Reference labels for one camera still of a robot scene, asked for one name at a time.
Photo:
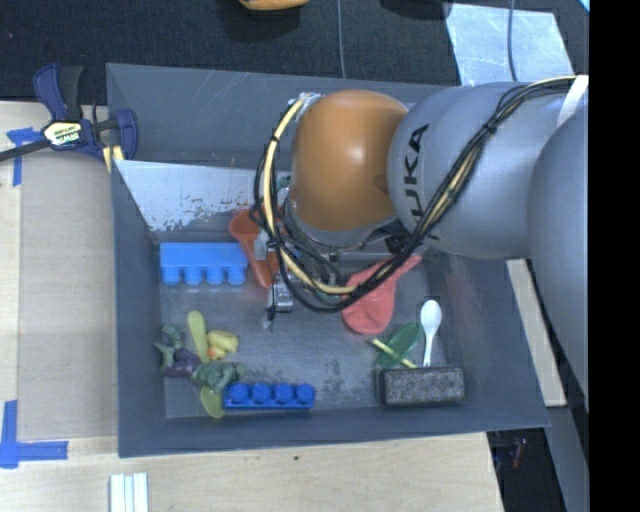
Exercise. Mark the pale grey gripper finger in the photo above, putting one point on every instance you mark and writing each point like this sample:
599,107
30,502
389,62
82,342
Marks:
282,299

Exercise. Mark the yellow rubber duck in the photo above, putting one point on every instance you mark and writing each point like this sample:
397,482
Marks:
222,342

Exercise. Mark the orange plastic cup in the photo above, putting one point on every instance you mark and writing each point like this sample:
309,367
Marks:
245,232

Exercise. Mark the yellow-green long balloon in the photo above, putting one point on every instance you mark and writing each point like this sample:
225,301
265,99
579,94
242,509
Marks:
197,327

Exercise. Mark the light blue toy brick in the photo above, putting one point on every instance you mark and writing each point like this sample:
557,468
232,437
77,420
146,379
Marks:
202,257

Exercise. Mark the dark blue toy brick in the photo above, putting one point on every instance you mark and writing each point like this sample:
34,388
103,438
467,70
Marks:
270,397

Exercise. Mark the green and purple toy figure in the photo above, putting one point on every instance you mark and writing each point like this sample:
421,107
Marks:
212,375

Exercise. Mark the white plastic spoon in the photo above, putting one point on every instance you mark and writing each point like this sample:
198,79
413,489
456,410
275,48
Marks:
430,315

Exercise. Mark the grey-brown sponge block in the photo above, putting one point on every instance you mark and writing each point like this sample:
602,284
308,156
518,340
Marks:
422,386

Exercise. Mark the grey metal bin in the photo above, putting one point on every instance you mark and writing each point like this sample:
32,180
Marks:
210,125

